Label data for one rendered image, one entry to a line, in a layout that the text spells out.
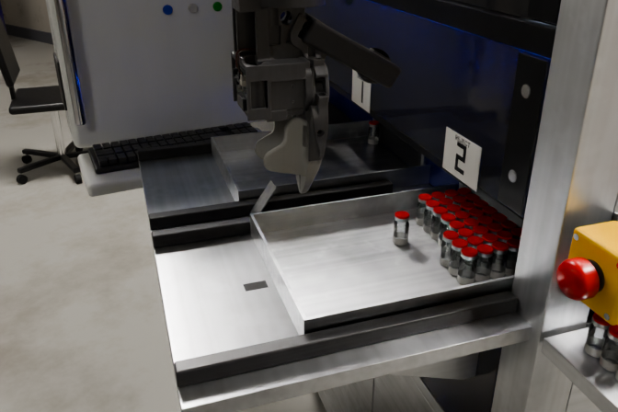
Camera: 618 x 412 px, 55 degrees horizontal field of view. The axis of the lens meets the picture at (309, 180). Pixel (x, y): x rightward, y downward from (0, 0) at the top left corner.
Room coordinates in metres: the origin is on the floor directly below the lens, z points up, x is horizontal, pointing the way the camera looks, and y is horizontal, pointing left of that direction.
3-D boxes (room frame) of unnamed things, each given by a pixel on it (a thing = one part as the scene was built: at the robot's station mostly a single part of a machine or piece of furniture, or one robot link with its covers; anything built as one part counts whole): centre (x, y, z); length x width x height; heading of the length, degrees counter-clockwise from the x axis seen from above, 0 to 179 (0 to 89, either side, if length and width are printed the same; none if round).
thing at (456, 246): (0.66, -0.19, 0.90); 0.02 x 0.02 x 0.05
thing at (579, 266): (0.48, -0.26, 0.99); 0.04 x 0.04 x 0.04; 18
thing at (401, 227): (0.74, -0.13, 0.90); 0.02 x 0.02 x 0.04
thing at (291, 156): (0.56, 0.02, 1.08); 0.06 x 0.03 x 0.09; 108
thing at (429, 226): (0.72, -0.20, 0.90); 0.18 x 0.02 x 0.05; 18
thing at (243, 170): (1.02, -0.01, 0.90); 0.34 x 0.26 x 0.04; 108
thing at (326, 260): (0.69, -0.12, 0.90); 0.34 x 0.26 x 0.04; 108
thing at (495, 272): (0.73, -0.22, 0.90); 0.18 x 0.02 x 0.05; 18
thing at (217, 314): (0.83, 0.00, 0.87); 0.70 x 0.48 x 0.02; 18
